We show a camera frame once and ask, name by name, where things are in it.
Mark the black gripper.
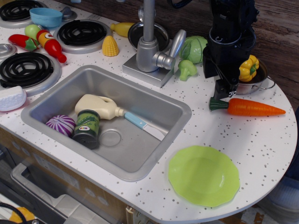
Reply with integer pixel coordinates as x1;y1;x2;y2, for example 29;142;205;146
203;30;256;100

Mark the orange toy carrot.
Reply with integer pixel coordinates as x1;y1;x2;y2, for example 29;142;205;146
209;98;286;116

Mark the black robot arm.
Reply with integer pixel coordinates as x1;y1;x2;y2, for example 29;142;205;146
203;0;259;100

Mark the light green plastic plate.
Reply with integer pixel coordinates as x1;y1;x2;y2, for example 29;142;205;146
168;146;240;207

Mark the green toy broccoli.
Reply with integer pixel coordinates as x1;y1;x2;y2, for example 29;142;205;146
178;60;198;81

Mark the yellow toy bell pepper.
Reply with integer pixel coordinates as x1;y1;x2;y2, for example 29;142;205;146
239;55;259;82

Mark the green toy cabbage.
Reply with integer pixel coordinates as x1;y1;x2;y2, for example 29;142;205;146
179;36;207;64

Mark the silver toy faucet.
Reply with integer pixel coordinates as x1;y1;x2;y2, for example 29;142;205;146
122;0;186;87

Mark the yellow toy squash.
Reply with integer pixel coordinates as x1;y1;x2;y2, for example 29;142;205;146
110;22;134;37

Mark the grey toy sink basin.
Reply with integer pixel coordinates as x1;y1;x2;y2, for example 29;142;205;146
21;65;192;181

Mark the yellow toy corn cob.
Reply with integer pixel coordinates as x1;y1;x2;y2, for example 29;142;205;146
102;35;119;57

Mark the cream toy jug bottle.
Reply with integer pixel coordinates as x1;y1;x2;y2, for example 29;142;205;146
75;94;125;120

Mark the green pickle jar toy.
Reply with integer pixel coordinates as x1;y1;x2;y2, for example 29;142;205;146
72;110;100;149

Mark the middle black stove burner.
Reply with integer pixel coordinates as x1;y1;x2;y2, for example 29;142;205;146
53;20;113;54

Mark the purple toy onion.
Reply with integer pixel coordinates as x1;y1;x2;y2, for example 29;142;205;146
45;115;76;137

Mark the silver knob behind bowl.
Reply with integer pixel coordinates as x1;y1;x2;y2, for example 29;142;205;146
60;7;77;22

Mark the red toy ketchup bottle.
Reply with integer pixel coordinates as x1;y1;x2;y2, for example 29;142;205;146
36;30;67;63

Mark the front left black burner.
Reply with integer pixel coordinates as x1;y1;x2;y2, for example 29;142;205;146
0;52;62;97

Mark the blue plastic bowl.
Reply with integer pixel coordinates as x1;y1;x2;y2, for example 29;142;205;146
29;7;63;28

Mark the green toy apple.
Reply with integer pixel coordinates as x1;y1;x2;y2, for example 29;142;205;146
24;24;41;39

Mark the red toy chili pepper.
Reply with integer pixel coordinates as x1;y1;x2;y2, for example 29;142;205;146
8;34;39;52

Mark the silver stove knob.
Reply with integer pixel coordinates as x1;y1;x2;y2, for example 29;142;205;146
0;43;17;60

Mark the back left black burner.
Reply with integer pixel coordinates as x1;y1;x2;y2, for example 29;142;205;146
0;0;47;29

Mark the yellow toy at bottom left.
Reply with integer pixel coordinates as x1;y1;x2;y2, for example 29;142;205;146
8;206;36;224

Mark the steel pot with handles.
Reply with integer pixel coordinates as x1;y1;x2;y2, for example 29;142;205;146
236;61;276;95

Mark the blue handled toy knife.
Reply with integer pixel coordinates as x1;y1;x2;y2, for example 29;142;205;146
124;112;165;141

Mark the grey oven door handle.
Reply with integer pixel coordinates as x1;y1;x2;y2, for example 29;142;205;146
10;163;82;224

